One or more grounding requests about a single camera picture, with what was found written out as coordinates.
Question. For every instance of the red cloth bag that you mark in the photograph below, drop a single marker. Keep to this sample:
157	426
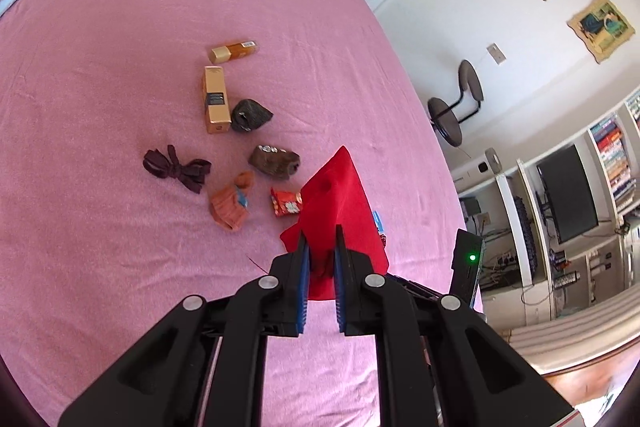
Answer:
330	197

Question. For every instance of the striped bench cushion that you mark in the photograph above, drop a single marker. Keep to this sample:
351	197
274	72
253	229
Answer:
575	327

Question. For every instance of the small gold carton box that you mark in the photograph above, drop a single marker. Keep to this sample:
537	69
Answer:
232	52

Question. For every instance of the dark red ribbon bow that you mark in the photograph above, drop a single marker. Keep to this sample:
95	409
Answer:
175	168

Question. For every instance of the black keyboard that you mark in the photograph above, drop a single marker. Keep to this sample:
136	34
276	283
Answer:
524	234

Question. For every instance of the round grey speaker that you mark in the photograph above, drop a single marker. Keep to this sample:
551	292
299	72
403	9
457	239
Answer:
493	159

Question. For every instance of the black computer monitor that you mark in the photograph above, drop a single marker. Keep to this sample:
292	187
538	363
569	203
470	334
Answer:
567	194

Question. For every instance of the white desk shelf unit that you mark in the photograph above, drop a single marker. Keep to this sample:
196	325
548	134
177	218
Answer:
607	257

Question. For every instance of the orange knitted sock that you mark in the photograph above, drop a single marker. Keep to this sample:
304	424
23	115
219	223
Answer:
231	204

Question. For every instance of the pink bedsheet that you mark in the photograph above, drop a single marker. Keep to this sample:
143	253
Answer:
100	107

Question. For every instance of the brown crumpled wrapper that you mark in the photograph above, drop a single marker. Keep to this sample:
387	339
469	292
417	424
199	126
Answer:
275	163

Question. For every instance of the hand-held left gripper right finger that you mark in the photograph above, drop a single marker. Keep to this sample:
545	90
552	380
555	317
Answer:
340	287

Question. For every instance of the red snack packet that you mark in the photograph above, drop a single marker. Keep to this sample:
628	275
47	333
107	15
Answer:
286	203

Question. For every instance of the tall gold carton box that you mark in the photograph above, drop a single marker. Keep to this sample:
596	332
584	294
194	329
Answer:
216	99

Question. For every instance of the black stool chair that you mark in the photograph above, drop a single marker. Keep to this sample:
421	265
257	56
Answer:
445	117

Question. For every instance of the white wall switch plate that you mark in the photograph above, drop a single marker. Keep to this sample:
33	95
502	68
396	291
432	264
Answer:
496	54

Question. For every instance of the row of colourful books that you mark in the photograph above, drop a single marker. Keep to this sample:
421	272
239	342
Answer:
615	162

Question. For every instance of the blue white carton box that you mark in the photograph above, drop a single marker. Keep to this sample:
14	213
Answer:
377	219

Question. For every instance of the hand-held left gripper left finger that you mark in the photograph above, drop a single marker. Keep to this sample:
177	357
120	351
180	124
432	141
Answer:
301	287

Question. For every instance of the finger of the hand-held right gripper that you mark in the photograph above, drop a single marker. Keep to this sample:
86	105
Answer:
420	290

